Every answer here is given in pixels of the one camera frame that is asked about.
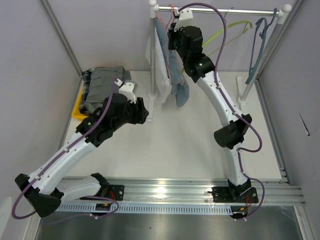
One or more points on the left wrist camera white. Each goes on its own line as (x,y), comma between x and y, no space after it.
(128,89)

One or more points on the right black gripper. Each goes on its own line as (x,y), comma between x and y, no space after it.
(172,34)

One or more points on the white slotted cable duct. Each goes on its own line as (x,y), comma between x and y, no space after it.
(124,208)

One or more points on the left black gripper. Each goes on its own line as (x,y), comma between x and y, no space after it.
(140,112)

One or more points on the grey garment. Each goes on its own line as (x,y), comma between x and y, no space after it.
(101,84)

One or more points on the yellow plastic tray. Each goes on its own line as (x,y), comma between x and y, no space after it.
(76,114)

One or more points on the metal clothes rack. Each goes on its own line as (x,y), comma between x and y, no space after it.
(265,49)

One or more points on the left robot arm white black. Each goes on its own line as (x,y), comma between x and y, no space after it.
(44,189)

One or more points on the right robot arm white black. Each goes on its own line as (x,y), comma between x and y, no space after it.
(187,41)

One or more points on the light blue denim skirt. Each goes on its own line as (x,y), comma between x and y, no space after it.
(179,86)

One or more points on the white skirt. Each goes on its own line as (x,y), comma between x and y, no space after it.
(158,67)

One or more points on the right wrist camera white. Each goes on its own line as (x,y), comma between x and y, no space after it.
(185,18)

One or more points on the black mounting plate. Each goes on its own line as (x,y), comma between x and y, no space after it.
(115,192)
(223,194)

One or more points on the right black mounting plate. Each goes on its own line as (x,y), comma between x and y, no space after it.
(223,194)

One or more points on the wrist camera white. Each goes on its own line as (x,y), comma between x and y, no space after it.
(185,18)
(128,89)

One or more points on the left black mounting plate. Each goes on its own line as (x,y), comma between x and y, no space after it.
(115,192)

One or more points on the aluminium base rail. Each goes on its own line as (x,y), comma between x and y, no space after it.
(197,191)

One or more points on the plaid garment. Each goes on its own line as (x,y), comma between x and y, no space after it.
(86,77)

